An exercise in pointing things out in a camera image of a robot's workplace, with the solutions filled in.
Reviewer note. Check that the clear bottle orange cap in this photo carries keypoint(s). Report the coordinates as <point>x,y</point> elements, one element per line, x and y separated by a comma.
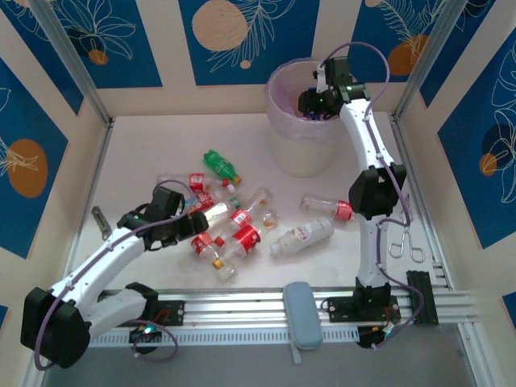
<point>201,244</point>

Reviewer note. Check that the clear bottle green cap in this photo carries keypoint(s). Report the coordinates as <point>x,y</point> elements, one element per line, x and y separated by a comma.
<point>219,211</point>

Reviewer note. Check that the long clear bottle red label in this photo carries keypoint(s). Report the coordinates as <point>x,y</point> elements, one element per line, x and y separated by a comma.
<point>196,181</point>

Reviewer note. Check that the small bottle red label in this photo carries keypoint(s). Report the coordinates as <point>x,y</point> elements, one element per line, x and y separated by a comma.
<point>241,217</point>

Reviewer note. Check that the crushed bottle wide red label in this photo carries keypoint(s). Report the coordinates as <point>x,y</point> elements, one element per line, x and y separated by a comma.
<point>246,238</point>

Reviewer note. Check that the green plastic bottle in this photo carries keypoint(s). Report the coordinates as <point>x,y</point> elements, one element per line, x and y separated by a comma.
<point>217,163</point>

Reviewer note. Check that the clear bottle orange residue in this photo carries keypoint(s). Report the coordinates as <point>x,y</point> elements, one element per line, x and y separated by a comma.
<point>260,197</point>

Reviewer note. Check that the small clear cup orange liquid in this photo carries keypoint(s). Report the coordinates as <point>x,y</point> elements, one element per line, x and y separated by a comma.
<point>270,221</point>

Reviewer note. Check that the white bottle orange label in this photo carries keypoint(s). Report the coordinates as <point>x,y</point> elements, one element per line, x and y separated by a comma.
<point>302,235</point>

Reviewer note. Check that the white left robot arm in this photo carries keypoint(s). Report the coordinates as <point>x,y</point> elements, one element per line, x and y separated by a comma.
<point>101,258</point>

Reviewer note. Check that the white ribbed bin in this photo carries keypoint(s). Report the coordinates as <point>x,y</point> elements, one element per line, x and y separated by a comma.
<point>302,157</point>

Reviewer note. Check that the grey metal hand tool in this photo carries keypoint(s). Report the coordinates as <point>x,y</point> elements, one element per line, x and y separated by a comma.
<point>101,221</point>

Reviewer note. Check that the metal scissors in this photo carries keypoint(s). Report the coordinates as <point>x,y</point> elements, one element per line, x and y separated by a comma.
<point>406,230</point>

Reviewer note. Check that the grey zip case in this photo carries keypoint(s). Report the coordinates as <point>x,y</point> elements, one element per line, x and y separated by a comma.
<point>302,314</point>

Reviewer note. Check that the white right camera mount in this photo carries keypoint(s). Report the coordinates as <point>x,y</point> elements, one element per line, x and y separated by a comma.
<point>321,80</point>

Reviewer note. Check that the aluminium table edge rail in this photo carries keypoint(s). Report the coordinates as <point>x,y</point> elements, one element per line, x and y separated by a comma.
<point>399,137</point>
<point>94,173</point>

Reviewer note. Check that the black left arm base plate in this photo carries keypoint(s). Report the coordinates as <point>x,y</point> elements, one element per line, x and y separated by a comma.
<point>173,312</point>

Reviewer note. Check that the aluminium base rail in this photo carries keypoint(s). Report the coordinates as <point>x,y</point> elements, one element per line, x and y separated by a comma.
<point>242,310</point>

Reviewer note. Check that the aluminium frame post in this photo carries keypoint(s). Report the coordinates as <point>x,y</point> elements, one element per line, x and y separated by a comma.
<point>68,52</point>
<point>427,60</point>

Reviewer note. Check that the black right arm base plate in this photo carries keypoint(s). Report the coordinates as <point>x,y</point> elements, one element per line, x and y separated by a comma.
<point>342,308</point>

